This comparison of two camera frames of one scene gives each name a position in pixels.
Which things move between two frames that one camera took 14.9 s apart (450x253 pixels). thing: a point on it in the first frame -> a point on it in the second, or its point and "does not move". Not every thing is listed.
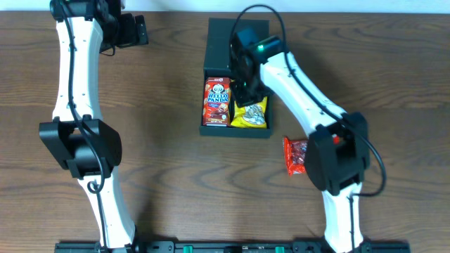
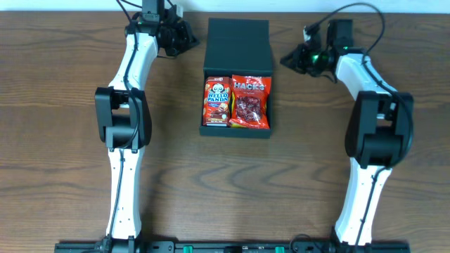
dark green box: (216, 65) does not move
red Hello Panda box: (216, 102) does not move
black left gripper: (130, 39) -> (187, 35)
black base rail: (228, 247) does not move
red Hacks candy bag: (294, 151) -> (249, 95)
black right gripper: (240, 100) -> (297, 61)
